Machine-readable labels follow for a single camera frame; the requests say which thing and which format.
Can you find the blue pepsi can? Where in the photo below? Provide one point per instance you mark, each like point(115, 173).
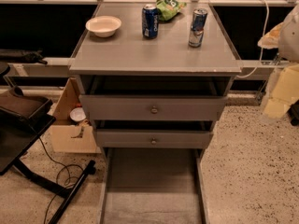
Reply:
point(150, 21)

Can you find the green chip bag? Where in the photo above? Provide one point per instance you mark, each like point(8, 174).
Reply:
point(168, 9)

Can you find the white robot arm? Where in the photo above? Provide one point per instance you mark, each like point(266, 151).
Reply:
point(288, 43)

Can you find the black stand with tray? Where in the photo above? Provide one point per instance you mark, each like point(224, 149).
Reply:
point(23, 119)

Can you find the grey middle drawer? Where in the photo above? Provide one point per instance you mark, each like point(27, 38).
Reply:
point(154, 134)

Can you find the grey drawer cabinet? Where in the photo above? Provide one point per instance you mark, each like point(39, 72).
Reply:
point(128, 53)

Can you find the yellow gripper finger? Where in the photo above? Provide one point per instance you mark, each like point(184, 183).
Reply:
point(282, 91)
point(270, 40)

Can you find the metal frame rail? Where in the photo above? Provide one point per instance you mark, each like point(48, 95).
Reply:
point(59, 68)

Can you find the cardboard box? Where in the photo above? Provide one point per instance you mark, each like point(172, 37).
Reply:
point(67, 135)

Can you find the grey drawer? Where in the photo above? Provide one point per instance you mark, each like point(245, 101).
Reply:
point(154, 134)
point(151, 98)
point(153, 186)

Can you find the grey top drawer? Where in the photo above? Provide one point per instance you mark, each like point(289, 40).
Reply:
point(151, 98)

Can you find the white bowl in box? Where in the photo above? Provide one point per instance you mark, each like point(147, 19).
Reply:
point(77, 114)

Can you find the grey bottom drawer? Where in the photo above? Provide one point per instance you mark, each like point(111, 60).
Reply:
point(153, 186)

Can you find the red bull can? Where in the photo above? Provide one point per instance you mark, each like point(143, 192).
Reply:
point(197, 27)

